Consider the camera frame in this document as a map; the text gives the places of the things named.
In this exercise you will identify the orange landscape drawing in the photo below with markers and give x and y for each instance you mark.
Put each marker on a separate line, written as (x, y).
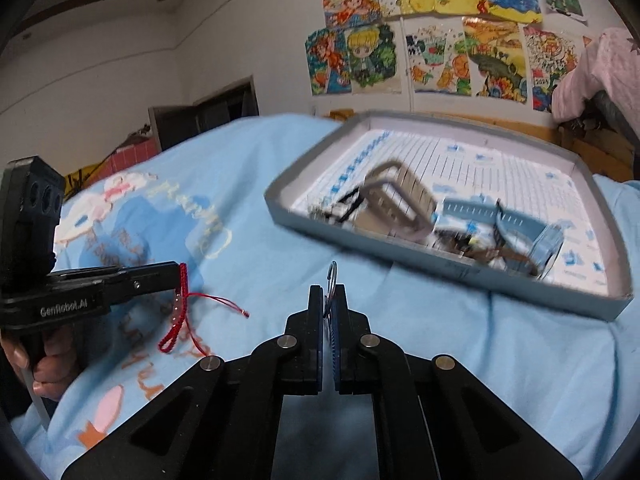
(497, 56)

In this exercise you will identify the beige plastic hair claw clip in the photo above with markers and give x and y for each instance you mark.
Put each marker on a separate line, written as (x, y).
(395, 203)

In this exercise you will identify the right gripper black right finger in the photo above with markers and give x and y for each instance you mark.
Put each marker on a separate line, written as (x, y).
(433, 419)

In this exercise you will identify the goldfish and cup drawing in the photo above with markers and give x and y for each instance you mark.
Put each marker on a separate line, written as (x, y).
(438, 60)

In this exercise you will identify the person's left hand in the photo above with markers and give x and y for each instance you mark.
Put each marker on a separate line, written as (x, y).
(54, 373)

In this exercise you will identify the orange haired girl drawing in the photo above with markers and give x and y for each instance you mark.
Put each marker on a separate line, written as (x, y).
(327, 62)

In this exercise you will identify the light blue cartoon bed blanket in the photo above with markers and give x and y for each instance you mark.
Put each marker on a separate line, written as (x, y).
(574, 379)

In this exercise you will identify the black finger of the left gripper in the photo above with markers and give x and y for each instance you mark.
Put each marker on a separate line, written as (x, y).
(126, 283)
(83, 274)

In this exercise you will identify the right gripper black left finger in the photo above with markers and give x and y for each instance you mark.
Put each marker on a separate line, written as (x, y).
(220, 419)

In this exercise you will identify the grey cardboard box lid tray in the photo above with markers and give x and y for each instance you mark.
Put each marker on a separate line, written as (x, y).
(319, 196)

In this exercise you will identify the mermaid drawing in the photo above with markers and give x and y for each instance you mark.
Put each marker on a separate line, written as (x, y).
(345, 14)

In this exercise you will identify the colourful doodle poster drawing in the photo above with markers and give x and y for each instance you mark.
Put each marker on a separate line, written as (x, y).
(551, 56)

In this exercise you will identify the silver twisted hair clip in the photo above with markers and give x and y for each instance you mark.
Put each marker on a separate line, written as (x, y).
(467, 246)

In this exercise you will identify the blond boy drawing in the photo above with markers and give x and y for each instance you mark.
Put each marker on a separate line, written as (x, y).
(373, 59)

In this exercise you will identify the dark doorway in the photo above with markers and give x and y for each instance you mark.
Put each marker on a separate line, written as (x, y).
(174, 124)

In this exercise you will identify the red checked cloth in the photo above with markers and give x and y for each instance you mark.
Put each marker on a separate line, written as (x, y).
(122, 159)

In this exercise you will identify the pink floral cloth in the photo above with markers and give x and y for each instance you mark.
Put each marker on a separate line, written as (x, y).
(610, 64)

